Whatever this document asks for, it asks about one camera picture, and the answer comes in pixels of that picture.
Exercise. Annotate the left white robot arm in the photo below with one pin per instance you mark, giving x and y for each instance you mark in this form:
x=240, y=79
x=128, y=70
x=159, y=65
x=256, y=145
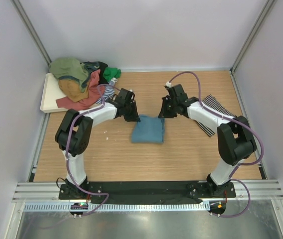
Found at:
x=74, y=133

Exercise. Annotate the salmon pink tank top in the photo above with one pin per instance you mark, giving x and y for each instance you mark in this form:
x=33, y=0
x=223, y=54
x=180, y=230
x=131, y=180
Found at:
x=95, y=93

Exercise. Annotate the mustard yellow tank top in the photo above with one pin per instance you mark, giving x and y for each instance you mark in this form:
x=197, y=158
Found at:
x=72, y=90

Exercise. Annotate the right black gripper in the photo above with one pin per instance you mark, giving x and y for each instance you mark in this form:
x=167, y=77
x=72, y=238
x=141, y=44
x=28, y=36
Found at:
x=163, y=113

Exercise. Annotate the aluminium frame rail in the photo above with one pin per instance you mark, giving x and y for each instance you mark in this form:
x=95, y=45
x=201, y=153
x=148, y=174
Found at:
x=254, y=189

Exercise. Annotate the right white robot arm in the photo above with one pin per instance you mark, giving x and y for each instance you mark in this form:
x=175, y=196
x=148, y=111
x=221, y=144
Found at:
x=235, y=142

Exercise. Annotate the olive green tank top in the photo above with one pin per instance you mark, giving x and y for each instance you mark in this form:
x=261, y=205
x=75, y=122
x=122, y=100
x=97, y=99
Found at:
x=70, y=68

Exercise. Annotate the light blue tank top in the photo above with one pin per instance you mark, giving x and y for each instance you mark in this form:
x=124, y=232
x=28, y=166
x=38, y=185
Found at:
x=149, y=130

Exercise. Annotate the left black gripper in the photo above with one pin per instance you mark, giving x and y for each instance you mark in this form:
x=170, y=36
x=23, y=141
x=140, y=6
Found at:
x=135, y=117

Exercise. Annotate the white tray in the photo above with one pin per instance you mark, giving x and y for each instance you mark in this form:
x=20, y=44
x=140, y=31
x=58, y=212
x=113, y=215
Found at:
x=54, y=100

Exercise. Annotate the bright green tank top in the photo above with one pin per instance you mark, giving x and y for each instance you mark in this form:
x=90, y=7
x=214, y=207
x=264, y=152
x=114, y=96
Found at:
x=110, y=73

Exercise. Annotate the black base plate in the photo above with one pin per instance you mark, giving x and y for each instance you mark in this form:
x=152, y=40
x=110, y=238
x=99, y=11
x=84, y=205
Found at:
x=159, y=192

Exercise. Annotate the slotted cable duct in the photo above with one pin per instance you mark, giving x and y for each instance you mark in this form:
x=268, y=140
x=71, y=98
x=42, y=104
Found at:
x=78, y=207

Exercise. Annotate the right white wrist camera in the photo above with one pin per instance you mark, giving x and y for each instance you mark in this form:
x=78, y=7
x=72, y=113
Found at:
x=168, y=85

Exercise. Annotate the blue white striped tank top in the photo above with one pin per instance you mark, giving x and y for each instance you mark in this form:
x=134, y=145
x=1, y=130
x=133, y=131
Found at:
x=108, y=92

